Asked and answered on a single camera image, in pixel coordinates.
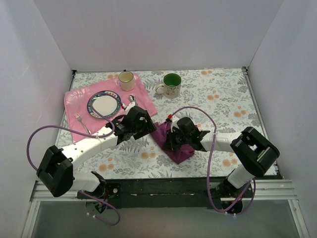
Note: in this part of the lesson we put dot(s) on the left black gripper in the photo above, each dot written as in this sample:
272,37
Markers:
144,126

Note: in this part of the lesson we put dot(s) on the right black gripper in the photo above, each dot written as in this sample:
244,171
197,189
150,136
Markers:
171,139

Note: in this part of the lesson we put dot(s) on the purple satin napkin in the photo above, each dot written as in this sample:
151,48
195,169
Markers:
159,136

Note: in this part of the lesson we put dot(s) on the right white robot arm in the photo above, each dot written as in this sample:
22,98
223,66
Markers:
253,150

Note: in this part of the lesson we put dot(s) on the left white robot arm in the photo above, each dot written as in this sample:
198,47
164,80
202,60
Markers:
57,170

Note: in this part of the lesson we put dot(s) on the silver spoon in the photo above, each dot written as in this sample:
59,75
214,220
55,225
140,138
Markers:
132,99

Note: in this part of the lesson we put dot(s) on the white plate blue rim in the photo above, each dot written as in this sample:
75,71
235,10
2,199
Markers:
107,103

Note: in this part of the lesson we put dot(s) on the cream ceramic cup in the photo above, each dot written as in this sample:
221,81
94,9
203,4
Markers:
126,80

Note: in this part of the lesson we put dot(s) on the floral tablecloth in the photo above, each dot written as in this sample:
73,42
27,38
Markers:
215,99

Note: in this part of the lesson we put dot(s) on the green floral mug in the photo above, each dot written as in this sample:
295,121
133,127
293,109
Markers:
170,86

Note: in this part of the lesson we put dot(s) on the pink cloth placemat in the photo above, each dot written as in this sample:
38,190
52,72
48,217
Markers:
76,101

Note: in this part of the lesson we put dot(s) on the small silver fork on placemat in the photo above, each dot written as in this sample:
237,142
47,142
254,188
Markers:
79,119

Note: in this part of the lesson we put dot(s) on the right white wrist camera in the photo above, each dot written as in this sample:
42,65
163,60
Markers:
172,121

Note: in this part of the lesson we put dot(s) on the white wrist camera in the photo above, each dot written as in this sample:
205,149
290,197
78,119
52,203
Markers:
172,121
129,106

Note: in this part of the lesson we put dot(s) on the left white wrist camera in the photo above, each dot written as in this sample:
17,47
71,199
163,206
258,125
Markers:
129,106

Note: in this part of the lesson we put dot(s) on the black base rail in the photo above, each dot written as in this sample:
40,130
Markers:
164,192

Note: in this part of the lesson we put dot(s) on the aluminium frame rail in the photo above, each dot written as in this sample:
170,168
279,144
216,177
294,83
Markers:
270,216

